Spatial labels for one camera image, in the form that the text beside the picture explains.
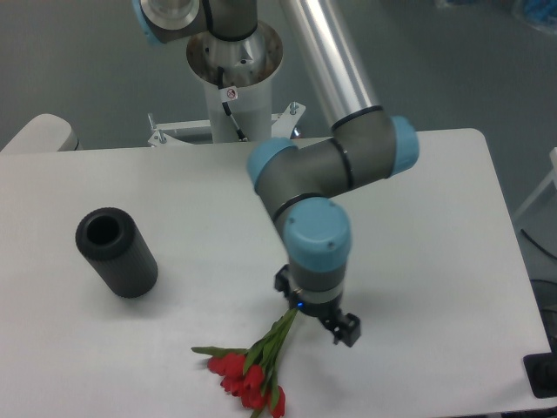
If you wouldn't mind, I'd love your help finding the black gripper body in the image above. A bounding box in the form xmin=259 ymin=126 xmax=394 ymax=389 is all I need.
xmin=288 ymin=285 xmax=344 ymax=327

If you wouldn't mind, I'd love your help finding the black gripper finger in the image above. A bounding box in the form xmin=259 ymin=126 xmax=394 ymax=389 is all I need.
xmin=325 ymin=311 xmax=361 ymax=347
xmin=274 ymin=264 xmax=292 ymax=297

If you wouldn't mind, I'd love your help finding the red tulip bouquet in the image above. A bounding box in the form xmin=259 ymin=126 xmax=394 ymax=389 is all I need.
xmin=191 ymin=308 xmax=298 ymax=417

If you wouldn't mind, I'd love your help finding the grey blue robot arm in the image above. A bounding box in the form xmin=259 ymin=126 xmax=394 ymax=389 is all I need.
xmin=133 ymin=1 xmax=419 ymax=346

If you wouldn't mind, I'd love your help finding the black ribbed cylindrical vase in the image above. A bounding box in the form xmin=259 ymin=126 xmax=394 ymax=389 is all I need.
xmin=75 ymin=207 xmax=158 ymax=299

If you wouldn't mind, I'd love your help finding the black device at table edge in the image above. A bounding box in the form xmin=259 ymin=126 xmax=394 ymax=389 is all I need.
xmin=523 ymin=353 xmax=556 ymax=399

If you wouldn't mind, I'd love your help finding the white rounded chair back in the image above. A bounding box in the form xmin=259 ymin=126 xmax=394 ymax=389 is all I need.
xmin=1 ymin=113 xmax=83 ymax=155

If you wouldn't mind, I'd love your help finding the blue patterned object top right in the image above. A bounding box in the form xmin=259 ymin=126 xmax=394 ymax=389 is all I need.
xmin=512 ymin=0 xmax=556 ymax=33

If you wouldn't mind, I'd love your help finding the white pedestal base frame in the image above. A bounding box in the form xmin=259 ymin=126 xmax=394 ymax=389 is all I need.
xmin=146 ymin=101 xmax=306 ymax=148

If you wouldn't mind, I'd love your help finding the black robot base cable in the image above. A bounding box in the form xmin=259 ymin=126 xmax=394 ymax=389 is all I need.
xmin=216 ymin=64 xmax=250 ymax=143

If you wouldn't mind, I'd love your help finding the black cable on floor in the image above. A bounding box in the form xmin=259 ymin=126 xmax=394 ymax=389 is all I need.
xmin=520 ymin=228 xmax=557 ymax=258

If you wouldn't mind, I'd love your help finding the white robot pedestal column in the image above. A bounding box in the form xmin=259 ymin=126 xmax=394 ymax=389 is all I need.
xmin=186 ymin=21 xmax=283 ymax=143

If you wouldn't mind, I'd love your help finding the white frame at right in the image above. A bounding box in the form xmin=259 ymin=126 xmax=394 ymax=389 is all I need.
xmin=512 ymin=148 xmax=556 ymax=229

